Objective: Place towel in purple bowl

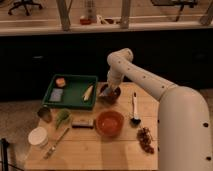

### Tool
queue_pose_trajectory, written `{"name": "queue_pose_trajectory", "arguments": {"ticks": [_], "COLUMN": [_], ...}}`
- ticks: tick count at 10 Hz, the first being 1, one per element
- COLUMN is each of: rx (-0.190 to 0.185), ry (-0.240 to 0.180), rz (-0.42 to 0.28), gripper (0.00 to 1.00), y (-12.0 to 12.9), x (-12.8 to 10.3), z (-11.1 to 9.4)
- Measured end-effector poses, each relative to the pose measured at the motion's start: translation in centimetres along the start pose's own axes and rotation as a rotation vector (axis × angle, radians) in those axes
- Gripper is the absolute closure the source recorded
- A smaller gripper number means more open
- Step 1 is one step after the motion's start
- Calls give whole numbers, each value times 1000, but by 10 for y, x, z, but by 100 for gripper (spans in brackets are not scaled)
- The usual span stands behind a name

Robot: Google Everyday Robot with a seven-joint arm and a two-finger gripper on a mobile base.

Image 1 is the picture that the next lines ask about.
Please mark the white handled black brush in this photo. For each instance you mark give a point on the white handled black brush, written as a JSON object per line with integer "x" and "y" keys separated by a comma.
{"x": 135, "y": 119}

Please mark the green leafy vegetable toy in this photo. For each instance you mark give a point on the green leafy vegetable toy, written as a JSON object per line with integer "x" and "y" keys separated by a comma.
{"x": 62, "y": 116}

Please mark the orange sponge block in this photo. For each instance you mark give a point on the orange sponge block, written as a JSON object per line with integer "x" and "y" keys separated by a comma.
{"x": 60, "y": 82}

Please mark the white round container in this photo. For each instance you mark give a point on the white round container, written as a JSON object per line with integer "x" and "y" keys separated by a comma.
{"x": 38, "y": 137}

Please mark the grey blue scrub pad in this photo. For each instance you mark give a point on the grey blue scrub pad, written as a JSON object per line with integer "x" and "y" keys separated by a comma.
{"x": 56, "y": 95}

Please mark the bunch of red grapes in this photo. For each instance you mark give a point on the bunch of red grapes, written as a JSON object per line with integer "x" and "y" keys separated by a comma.
{"x": 144, "y": 138}

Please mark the green plastic tray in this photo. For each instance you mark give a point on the green plastic tray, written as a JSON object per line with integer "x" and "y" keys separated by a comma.
{"x": 73, "y": 92}

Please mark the purple bowl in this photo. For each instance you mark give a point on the purple bowl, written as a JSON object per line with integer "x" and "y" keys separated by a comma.
{"x": 113, "y": 98}

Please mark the black stand at corner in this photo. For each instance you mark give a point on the black stand at corner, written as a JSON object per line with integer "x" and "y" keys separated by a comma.
{"x": 4, "y": 157}

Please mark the black office chair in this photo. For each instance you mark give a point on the black office chair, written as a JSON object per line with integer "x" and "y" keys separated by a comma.
{"x": 24, "y": 3}

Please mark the grey blue towel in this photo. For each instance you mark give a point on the grey blue towel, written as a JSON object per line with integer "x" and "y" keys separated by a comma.
{"x": 106, "y": 91}

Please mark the dark rectangular block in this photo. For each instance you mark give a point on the dark rectangular block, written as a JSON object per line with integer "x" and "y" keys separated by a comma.
{"x": 82, "y": 124}

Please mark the dark small cup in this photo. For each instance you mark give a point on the dark small cup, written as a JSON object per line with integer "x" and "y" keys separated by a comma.
{"x": 45, "y": 114}

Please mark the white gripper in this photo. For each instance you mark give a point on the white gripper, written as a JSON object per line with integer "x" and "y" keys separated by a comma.
{"x": 114, "y": 79}

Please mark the orange bowl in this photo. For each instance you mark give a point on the orange bowl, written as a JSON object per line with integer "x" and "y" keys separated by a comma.
{"x": 109, "y": 123}

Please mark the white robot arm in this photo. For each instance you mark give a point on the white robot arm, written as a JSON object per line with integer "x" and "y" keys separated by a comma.
{"x": 184, "y": 129}

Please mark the red object on shelf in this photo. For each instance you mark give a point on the red object on shelf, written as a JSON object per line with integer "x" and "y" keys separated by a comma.
{"x": 85, "y": 21}

